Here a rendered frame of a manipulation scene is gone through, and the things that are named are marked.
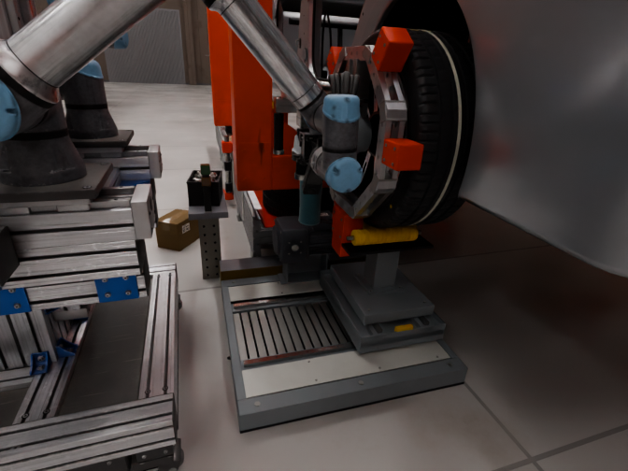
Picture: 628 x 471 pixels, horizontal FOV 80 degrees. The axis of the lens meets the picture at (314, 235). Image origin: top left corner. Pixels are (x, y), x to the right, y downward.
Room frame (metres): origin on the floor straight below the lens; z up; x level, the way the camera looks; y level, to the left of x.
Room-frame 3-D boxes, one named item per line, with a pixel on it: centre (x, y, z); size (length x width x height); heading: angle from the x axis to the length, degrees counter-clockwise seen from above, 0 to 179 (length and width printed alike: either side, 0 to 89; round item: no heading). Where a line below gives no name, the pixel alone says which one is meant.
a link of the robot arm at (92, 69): (1.22, 0.74, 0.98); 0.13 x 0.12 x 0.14; 95
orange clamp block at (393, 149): (1.02, -0.23, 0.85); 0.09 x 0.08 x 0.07; 18
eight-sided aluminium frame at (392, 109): (1.32, -0.12, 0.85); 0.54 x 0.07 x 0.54; 18
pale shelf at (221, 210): (1.72, 0.53, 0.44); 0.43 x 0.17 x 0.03; 18
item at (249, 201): (2.92, 0.66, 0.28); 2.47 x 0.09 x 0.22; 18
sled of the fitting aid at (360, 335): (1.37, -0.29, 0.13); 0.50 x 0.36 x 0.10; 18
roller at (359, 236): (1.24, -0.26, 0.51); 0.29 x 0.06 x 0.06; 108
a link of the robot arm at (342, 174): (0.80, -0.05, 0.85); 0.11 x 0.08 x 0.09; 18
